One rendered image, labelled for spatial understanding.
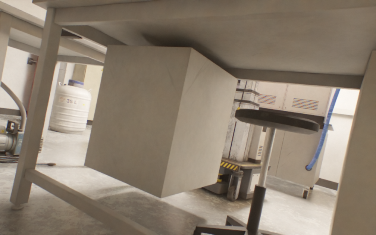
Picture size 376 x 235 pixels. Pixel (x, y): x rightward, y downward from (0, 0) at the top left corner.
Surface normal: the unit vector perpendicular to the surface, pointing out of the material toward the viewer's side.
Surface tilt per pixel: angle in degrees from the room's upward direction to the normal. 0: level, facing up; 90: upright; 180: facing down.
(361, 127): 90
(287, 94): 90
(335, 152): 90
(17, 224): 0
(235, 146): 90
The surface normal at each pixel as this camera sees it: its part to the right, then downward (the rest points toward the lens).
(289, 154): -0.52, -0.09
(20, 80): 0.83, 0.18
